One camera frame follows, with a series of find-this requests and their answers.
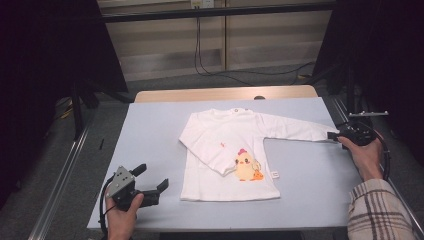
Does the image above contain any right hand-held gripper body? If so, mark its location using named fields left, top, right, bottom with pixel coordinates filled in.
left=339, top=110, right=390, bottom=147

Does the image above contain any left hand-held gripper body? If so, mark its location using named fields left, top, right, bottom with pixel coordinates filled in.
left=106, top=165, right=161, bottom=212

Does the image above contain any white baby shirt chick print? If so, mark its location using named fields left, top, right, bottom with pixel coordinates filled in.
left=178, top=108, right=340, bottom=203

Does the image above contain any person's right hand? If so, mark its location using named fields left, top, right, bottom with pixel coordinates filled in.
left=337, top=135, right=384, bottom=183

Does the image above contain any person's left hand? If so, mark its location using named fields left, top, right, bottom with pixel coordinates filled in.
left=105, top=193, right=145, bottom=240

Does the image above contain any black metal stand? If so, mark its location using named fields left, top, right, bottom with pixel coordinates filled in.
left=71, top=78, right=134, bottom=141
left=344, top=63, right=356, bottom=114

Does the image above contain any black curtain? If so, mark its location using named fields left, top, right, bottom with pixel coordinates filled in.
left=313, top=0, right=424, bottom=168
left=0, top=0, right=129, bottom=208

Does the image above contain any wooden table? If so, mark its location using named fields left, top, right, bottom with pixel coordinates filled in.
left=134, top=84, right=319, bottom=103

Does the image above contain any black horizontal bar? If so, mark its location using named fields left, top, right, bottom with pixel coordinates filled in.
left=101, top=1, right=336, bottom=24

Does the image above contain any aluminium floor rail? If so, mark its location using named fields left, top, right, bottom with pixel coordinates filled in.
left=28, top=126, right=91, bottom=240
left=333, top=98, right=424, bottom=240

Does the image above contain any bundle of black floor cables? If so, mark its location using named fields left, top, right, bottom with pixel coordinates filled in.
left=334, top=93, right=371, bottom=134

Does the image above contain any left hand-held gripper black cable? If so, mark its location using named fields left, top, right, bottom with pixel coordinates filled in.
left=99, top=175, right=116, bottom=239

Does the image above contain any hand-held gripper black cable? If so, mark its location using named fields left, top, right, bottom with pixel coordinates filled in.
left=99, top=175, right=116, bottom=239
left=371, top=128, right=392, bottom=181

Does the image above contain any right hand-held gripper black cable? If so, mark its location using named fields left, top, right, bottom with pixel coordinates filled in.
left=371, top=128, right=392, bottom=181

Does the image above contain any black hanging wall cable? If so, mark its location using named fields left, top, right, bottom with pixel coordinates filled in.
left=198, top=8, right=316, bottom=77
left=194, top=8, right=256, bottom=87

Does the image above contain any white wall power outlet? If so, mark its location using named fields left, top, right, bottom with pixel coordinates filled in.
left=190, top=0, right=215, bottom=9

